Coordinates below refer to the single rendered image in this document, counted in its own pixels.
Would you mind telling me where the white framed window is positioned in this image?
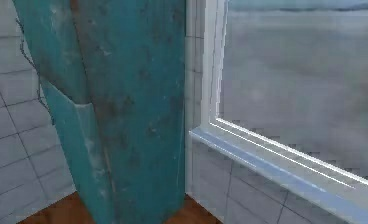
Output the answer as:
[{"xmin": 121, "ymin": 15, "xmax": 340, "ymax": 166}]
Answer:
[{"xmin": 189, "ymin": 0, "xmax": 368, "ymax": 224}]

